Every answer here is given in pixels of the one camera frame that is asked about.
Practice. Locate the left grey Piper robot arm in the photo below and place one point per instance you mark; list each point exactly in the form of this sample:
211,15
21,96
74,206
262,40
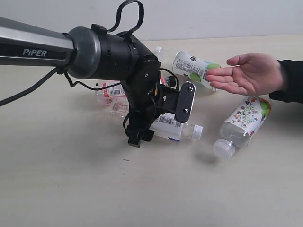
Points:
94,53

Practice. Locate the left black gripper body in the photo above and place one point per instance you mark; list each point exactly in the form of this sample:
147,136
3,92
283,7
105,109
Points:
145,107

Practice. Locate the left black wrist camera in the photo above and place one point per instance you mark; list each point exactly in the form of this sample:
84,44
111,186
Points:
185,101

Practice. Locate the floral label clear bottle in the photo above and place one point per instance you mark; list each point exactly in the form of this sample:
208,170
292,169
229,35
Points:
237,130

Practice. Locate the open palm human hand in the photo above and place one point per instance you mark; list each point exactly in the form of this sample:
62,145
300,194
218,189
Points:
251,74

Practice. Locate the white label clear bottle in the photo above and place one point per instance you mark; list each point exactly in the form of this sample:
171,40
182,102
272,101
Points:
164,126

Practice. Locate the pink label black-cap bottle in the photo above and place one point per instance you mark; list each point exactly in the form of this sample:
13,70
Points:
106,96

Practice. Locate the lime label clear bottle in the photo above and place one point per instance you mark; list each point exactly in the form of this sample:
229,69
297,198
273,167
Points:
184,64

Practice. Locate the black sleeved forearm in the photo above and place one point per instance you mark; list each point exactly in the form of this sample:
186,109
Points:
293,88

